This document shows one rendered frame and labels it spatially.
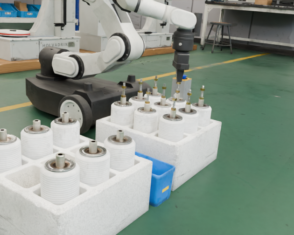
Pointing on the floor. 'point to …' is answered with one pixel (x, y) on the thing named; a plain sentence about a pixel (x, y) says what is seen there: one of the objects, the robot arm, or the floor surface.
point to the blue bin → (159, 180)
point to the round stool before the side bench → (216, 36)
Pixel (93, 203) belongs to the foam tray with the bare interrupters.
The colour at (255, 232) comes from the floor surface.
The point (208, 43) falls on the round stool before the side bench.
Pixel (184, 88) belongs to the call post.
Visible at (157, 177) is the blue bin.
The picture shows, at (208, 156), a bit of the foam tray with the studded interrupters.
